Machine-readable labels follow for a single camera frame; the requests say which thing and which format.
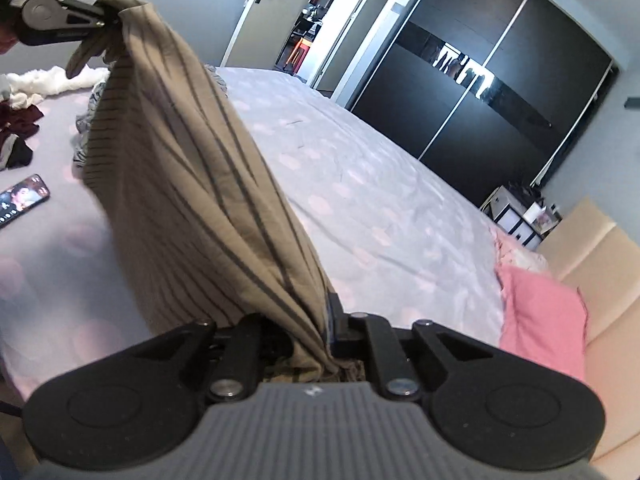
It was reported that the white crinkled cloth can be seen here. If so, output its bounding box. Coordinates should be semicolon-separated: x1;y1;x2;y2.
0;66;111;111

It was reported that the dark maroon cloth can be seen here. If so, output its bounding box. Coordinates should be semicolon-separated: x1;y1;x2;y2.
0;101;44;137

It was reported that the black cloth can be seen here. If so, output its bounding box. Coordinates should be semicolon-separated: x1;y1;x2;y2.
0;130;35;171

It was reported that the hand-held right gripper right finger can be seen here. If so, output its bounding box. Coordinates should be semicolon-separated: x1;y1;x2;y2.
326;292;501;402

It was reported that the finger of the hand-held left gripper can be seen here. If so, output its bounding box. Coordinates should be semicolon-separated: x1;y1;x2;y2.
18;0;120;46

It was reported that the orange furniture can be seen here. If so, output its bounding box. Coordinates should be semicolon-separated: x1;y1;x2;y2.
276;35;314;77

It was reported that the white door black handle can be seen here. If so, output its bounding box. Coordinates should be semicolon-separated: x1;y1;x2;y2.
220;0;333;68

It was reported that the grey striped garment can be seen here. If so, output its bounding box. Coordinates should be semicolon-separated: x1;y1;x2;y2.
74;65;231;168

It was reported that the white nightstand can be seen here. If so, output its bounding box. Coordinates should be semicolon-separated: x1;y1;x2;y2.
480;185;563;252

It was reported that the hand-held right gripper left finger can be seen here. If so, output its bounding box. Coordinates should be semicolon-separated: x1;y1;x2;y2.
127;312;294;402

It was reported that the patterned pink pillow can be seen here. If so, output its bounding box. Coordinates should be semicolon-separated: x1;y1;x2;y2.
487;224;551;277

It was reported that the black sliding wardrobe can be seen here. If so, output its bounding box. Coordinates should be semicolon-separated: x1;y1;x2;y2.
347;0;621;208

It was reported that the beige padded headboard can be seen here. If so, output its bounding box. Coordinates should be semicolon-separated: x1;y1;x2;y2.
537;197;640;476

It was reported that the smartphone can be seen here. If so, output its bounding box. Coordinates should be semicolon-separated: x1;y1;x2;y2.
0;174;52;231

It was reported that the brown striped garment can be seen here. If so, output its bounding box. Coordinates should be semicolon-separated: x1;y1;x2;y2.
66;0;368;386

